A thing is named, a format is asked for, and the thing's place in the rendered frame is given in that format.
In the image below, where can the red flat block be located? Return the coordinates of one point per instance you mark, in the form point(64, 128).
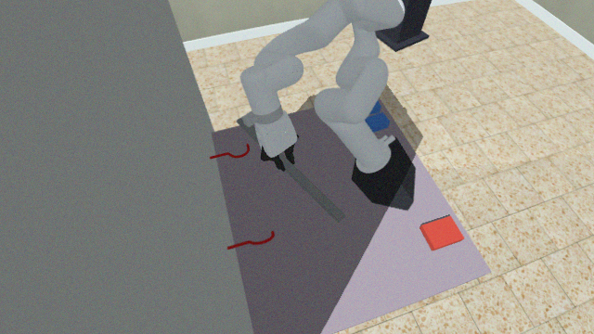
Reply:
point(441, 233)

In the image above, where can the grey wall panel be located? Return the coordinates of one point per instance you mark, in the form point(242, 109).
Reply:
point(109, 223)

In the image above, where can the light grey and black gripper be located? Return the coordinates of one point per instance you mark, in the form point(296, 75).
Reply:
point(275, 138)

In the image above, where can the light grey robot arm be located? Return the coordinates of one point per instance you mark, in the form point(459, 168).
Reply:
point(343, 109)

